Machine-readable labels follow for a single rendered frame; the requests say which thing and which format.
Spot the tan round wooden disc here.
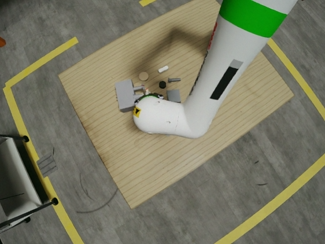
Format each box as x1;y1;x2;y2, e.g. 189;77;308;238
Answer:
139;72;149;82

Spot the black round disc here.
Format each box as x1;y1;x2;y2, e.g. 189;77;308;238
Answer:
159;81;166;88

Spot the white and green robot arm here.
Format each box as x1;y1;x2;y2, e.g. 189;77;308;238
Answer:
133;0;298;139

